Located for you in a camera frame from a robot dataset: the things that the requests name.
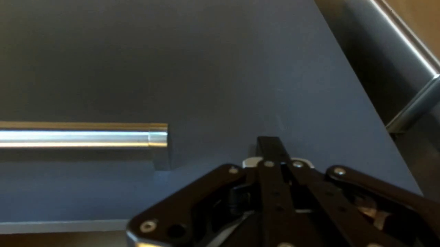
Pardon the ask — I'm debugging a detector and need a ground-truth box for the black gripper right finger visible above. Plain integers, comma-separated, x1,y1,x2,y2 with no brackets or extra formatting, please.
273,136,440,247

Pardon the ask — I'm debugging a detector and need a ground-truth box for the stainless steel refrigerator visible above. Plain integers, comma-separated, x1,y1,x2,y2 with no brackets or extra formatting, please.
314,0,440,204

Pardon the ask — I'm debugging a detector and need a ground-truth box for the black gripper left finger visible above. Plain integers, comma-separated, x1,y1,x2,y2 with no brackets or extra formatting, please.
125,136,276,247

